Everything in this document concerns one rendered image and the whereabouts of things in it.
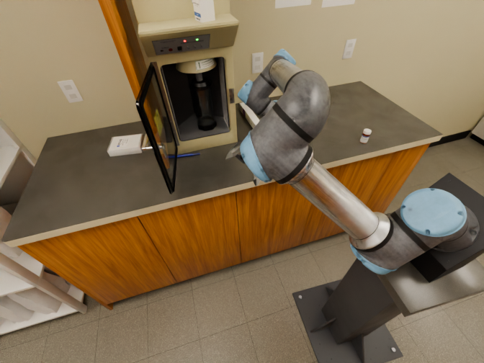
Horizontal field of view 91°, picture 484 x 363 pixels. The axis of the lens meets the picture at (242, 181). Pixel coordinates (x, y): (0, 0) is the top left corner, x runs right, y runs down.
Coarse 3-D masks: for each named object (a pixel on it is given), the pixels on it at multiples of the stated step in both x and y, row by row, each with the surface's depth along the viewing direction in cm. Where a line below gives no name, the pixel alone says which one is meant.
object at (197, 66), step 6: (192, 60) 96; (198, 60) 96; (204, 60) 97; (210, 60) 99; (180, 66) 98; (186, 66) 97; (192, 66) 96; (198, 66) 96; (204, 66) 97; (210, 66) 99; (186, 72) 98; (192, 72) 97; (198, 72) 97
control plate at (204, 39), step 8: (160, 40) 77; (168, 40) 78; (176, 40) 79; (192, 40) 81; (200, 40) 82; (208, 40) 83; (160, 48) 81; (168, 48) 82; (176, 48) 84; (184, 48) 85; (192, 48) 86; (200, 48) 87
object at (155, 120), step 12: (144, 84) 75; (156, 84) 90; (156, 96) 88; (144, 108) 72; (156, 108) 86; (156, 120) 84; (156, 132) 82; (168, 132) 100; (168, 144) 98; (156, 156) 80; (168, 156) 95; (168, 168) 93
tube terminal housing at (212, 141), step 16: (144, 0) 76; (160, 0) 77; (176, 0) 78; (224, 0) 82; (144, 16) 79; (160, 16) 80; (176, 16) 81; (192, 16) 83; (224, 48) 93; (160, 64) 90; (192, 144) 119; (208, 144) 122; (224, 144) 125
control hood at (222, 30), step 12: (144, 24) 78; (156, 24) 77; (168, 24) 77; (180, 24) 76; (192, 24) 76; (204, 24) 76; (216, 24) 76; (228, 24) 78; (144, 36) 73; (156, 36) 75; (168, 36) 76; (180, 36) 77; (216, 36) 82; (228, 36) 84; (144, 48) 80
